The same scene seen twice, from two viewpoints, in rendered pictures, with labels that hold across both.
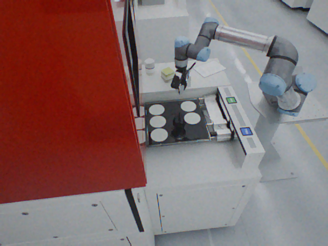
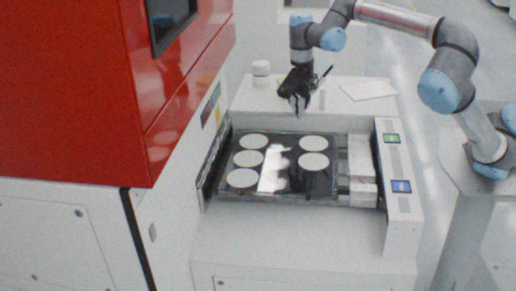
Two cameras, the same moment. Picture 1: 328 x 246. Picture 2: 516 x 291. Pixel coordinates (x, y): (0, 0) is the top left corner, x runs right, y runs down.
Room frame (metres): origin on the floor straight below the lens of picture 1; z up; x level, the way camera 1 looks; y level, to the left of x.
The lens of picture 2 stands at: (-0.24, -0.28, 1.71)
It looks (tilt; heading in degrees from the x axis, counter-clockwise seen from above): 32 degrees down; 13
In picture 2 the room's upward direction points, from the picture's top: 3 degrees counter-clockwise
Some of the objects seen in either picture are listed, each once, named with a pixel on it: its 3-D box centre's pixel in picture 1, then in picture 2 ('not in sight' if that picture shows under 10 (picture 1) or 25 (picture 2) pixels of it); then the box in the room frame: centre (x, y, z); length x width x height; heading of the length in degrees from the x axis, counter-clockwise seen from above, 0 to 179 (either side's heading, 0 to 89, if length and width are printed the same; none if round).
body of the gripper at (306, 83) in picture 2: (181, 72); (302, 75); (1.10, -0.11, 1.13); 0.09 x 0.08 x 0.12; 155
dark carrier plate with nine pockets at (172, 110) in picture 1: (174, 120); (280, 160); (0.94, -0.06, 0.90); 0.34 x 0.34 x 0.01; 4
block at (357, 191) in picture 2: (223, 133); (363, 191); (0.82, -0.33, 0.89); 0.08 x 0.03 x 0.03; 94
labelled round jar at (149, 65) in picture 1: (150, 66); (261, 74); (1.37, 0.10, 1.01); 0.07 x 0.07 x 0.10
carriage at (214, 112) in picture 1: (215, 117); (360, 168); (0.97, -0.32, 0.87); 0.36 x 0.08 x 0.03; 4
